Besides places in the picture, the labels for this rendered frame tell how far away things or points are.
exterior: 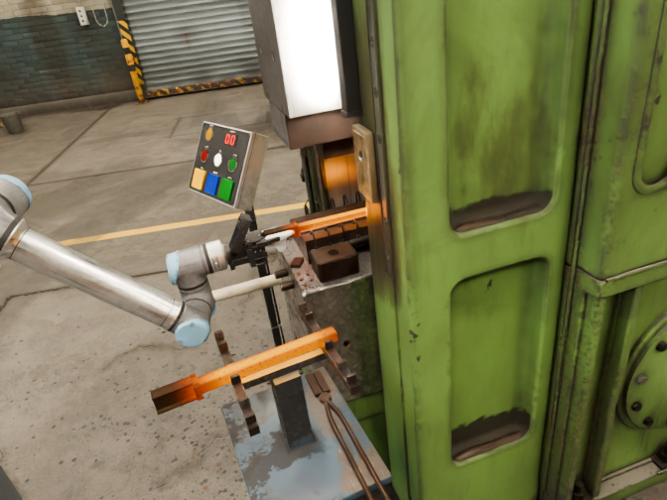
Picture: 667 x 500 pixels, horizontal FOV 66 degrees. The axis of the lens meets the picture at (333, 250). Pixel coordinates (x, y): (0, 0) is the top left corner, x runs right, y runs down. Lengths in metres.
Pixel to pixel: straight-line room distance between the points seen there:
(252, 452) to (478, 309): 0.67
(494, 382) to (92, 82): 8.95
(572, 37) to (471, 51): 0.20
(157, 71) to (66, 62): 1.42
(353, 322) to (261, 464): 0.48
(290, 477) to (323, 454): 0.09
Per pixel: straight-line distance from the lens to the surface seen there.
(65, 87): 10.02
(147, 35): 9.48
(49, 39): 9.93
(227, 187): 1.93
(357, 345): 1.57
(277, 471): 1.27
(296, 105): 1.32
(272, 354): 1.13
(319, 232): 1.54
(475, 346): 1.49
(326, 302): 1.45
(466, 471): 1.75
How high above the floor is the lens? 1.69
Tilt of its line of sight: 29 degrees down
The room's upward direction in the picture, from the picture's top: 8 degrees counter-clockwise
